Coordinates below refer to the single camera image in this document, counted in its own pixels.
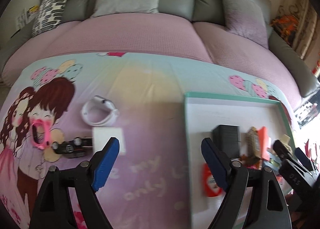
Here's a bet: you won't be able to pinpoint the grey sofa with pink cover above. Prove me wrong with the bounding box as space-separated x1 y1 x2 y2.
1 0 319 107

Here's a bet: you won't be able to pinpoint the white smart watch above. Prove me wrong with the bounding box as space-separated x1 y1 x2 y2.
80 95 119 127

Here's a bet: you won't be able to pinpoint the grey purple plush pillow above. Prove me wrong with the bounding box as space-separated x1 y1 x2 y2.
222 0 268 49

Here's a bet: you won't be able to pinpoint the black white patterned pillow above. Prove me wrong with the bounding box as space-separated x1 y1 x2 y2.
31 0 67 37

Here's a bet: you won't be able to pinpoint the pink helmet puppy toy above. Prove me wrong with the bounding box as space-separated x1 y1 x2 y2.
239 155 262 170

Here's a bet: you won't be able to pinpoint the pink toy glasses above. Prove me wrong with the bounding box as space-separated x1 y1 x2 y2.
30 117 52 150

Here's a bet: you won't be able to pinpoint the black toy car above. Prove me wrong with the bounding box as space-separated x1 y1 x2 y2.
54 137 93 159

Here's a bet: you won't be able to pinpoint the wooden paddle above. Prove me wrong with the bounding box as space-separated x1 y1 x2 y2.
43 128 65 163

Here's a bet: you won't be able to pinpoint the red Lion tube bottle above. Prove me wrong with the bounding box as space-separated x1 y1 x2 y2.
202 163 223 198

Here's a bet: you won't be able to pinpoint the teal rimmed white box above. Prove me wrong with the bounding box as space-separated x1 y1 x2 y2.
184 92 295 228

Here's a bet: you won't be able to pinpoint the orange plastic toy piece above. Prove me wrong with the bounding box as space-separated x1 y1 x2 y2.
258 126 270 161

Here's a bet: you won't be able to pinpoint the orange patterned bag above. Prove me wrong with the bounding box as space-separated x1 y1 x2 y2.
270 15 299 46

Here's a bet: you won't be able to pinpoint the cartoon couple printed bedsheet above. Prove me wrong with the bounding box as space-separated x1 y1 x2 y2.
1 53 295 228

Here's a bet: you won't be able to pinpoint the black rectangular box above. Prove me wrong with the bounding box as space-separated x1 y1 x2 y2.
212 124 241 159

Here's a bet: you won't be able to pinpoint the white magazine rack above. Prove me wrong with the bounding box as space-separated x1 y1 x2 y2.
16 5 40 30

